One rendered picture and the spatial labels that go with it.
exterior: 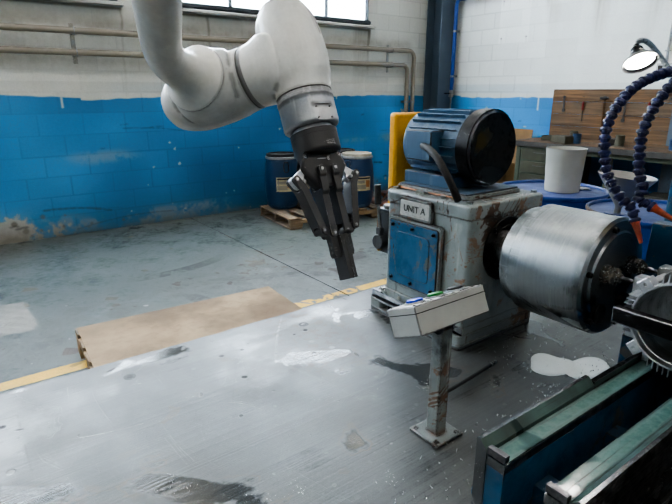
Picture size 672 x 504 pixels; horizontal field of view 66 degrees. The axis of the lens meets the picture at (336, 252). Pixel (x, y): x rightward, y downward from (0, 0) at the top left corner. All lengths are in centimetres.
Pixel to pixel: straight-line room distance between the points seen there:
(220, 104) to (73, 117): 504
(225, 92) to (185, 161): 535
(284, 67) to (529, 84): 668
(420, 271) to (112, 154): 492
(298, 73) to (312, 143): 11
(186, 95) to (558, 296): 79
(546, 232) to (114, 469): 93
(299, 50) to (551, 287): 67
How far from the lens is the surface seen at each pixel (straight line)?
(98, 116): 592
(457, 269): 127
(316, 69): 83
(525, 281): 117
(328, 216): 80
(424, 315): 86
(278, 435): 102
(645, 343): 113
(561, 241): 114
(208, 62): 86
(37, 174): 586
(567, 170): 314
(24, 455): 112
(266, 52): 85
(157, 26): 71
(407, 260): 136
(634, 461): 85
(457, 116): 135
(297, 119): 81
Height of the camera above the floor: 141
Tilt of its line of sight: 17 degrees down
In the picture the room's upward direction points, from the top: straight up
